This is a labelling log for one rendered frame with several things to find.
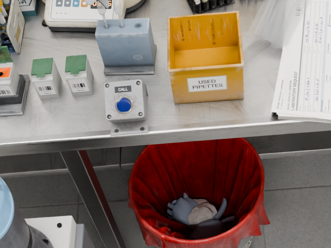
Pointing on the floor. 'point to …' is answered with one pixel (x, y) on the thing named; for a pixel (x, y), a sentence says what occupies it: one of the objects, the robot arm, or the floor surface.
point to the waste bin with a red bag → (198, 190)
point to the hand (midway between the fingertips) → (69, 4)
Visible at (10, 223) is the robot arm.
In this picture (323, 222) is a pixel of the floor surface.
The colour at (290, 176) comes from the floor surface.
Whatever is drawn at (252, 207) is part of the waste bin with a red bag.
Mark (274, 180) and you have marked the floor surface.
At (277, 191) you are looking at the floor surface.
